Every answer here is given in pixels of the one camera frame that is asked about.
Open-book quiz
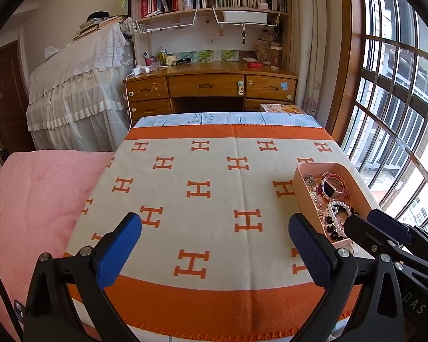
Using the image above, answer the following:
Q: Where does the pink bedsheet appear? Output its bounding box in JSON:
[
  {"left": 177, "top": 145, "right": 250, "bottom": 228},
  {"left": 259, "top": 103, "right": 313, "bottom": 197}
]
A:
[{"left": 0, "top": 150, "right": 116, "bottom": 342}]

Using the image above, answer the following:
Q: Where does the black bead bracelet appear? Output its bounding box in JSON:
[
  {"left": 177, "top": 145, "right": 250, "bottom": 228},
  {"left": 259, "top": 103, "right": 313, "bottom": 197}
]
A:
[{"left": 324, "top": 215, "right": 348, "bottom": 241}]

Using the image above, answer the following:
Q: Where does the large white pearl bracelet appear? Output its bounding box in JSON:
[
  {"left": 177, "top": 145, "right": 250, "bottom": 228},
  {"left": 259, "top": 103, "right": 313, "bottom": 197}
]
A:
[{"left": 326, "top": 200, "right": 354, "bottom": 218}]

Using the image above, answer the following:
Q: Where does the white plastic tray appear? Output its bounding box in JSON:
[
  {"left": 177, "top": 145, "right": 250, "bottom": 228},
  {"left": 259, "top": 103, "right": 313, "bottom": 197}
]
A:
[{"left": 223, "top": 11, "right": 269, "bottom": 24}]

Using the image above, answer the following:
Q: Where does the orange and beige patterned blanket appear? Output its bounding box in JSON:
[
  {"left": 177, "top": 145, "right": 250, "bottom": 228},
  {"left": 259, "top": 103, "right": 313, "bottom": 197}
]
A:
[{"left": 64, "top": 126, "right": 383, "bottom": 338}]

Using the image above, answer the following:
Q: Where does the floral storage container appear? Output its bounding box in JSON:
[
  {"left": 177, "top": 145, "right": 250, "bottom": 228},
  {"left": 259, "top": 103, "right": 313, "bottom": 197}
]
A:
[{"left": 255, "top": 39, "right": 283, "bottom": 69}]

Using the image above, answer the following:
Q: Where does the white power cable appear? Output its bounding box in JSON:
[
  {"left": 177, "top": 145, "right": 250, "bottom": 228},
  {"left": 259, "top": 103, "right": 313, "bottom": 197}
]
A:
[{"left": 124, "top": 73, "right": 135, "bottom": 129}]

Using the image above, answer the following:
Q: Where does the pink storage box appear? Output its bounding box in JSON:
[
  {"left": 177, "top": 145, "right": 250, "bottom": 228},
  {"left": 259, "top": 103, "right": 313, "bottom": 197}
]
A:
[{"left": 292, "top": 163, "right": 382, "bottom": 261}]

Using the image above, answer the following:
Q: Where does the lace covered piano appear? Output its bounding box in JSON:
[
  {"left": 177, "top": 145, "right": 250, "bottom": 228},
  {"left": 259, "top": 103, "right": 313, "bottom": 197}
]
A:
[{"left": 26, "top": 23, "right": 136, "bottom": 152}]

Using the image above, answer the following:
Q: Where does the brown wooden door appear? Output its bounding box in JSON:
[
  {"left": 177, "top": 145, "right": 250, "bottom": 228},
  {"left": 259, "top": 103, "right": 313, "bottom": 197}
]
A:
[{"left": 0, "top": 41, "right": 35, "bottom": 166}]

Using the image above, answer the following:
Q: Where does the pink strap watch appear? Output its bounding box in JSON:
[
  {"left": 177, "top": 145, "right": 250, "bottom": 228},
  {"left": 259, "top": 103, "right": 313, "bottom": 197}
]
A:
[{"left": 323, "top": 182, "right": 343, "bottom": 200}]

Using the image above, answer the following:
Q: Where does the red cord bracelet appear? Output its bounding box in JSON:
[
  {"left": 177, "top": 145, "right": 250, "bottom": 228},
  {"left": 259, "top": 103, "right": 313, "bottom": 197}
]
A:
[{"left": 319, "top": 172, "right": 351, "bottom": 201}]

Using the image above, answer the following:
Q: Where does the colourful magazine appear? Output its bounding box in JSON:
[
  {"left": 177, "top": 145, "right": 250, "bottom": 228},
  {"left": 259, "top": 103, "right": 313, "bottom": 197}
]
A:
[{"left": 260, "top": 103, "right": 307, "bottom": 115}]

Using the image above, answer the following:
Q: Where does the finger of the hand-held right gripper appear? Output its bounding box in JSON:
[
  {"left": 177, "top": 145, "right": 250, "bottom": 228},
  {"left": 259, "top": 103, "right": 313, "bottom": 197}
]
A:
[
  {"left": 343, "top": 215, "right": 428, "bottom": 293},
  {"left": 367, "top": 209, "right": 428, "bottom": 268}
]

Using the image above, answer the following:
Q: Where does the wooden desk with drawers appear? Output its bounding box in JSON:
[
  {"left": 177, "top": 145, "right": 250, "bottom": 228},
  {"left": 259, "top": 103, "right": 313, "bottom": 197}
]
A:
[{"left": 123, "top": 60, "right": 299, "bottom": 122}]

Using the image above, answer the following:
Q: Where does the window grille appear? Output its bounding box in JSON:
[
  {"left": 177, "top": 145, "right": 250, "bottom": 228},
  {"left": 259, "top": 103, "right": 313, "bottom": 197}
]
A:
[{"left": 342, "top": 0, "right": 428, "bottom": 243}]

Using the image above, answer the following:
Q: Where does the stack of books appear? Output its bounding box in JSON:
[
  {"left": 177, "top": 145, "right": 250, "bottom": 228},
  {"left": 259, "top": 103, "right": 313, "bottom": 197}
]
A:
[{"left": 73, "top": 14, "right": 130, "bottom": 41}]

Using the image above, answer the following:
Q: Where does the floral curtain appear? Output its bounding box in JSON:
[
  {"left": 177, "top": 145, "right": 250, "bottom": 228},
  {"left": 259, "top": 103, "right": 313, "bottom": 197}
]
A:
[{"left": 289, "top": 0, "right": 343, "bottom": 129}]

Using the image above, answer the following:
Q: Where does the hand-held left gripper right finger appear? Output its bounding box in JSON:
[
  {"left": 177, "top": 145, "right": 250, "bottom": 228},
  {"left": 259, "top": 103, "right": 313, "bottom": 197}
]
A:
[{"left": 288, "top": 213, "right": 405, "bottom": 342}]

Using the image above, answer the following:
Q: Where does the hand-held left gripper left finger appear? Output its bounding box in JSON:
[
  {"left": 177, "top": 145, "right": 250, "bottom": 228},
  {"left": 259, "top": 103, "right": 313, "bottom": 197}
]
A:
[{"left": 23, "top": 212, "right": 143, "bottom": 342}]

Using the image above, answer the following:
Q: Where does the white wire rack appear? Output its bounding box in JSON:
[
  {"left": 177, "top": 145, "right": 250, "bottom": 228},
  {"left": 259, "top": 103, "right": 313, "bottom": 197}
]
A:
[
  {"left": 136, "top": 9, "right": 198, "bottom": 35},
  {"left": 212, "top": 7, "right": 282, "bottom": 30}
]

